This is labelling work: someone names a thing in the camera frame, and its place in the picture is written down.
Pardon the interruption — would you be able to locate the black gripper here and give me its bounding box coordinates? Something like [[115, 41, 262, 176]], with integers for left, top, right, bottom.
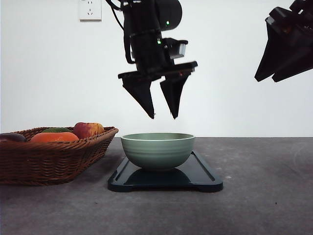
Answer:
[[254, 0, 313, 83], [118, 30, 198, 119]]

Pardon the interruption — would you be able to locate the green ceramic bowl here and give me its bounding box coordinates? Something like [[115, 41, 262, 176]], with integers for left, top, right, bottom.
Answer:
[[121, 132, 196, 169]]

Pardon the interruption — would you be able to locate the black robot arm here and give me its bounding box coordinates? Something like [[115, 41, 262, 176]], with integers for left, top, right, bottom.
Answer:
[[118, 0, 198, 119]]

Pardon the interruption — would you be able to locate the brown wicker basket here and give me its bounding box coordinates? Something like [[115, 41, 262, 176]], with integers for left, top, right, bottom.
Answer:
[[0, 126, 119, 186]]

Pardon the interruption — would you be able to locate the red yellow apple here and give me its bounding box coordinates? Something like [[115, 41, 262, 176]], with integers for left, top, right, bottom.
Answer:
[[73, 122, 104, 139]]

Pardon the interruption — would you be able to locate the dark blue rectangular tray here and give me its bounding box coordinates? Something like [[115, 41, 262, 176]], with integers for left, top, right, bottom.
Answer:
[[108, 151, 223, 192]]

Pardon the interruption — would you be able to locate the dark green fruit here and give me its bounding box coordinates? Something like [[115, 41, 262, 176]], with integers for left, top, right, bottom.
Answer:
[[43, 127, 72, 133]]

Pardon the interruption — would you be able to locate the orange tangerine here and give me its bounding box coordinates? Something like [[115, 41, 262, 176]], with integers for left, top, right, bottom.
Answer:
[[30, 132, 79, 143]]

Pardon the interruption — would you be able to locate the dark purple fruit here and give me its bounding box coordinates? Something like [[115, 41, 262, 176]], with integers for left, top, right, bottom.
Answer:
[[0, 133, 26, 142]]

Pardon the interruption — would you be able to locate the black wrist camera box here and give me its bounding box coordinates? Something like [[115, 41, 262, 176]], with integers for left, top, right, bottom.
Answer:
[[163, 38, 188, 59]]

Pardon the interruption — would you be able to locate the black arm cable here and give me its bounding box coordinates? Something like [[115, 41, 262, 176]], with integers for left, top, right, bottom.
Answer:
[[106, 0, 135, 64]]

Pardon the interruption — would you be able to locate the white wall socket left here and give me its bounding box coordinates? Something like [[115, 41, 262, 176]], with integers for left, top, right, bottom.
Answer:
[[78, 0, 102, 23]]

